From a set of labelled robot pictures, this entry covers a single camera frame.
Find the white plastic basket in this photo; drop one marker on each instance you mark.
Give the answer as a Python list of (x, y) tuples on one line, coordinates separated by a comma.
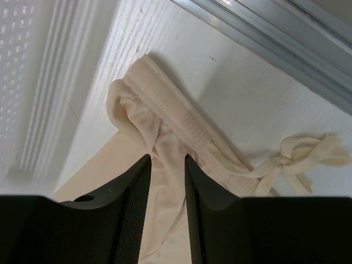
[(51, 53)]

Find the beige trousers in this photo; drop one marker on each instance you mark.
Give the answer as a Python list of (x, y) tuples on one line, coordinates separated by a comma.
[(154, 117)]

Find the aluminium right side rail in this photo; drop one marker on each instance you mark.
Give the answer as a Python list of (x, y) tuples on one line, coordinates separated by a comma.
[(308, 40)]

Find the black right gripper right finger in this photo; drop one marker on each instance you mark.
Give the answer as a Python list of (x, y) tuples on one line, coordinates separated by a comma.
[(224, 228)]

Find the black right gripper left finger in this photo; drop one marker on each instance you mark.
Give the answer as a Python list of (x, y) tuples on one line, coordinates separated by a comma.
[(102, 226)]

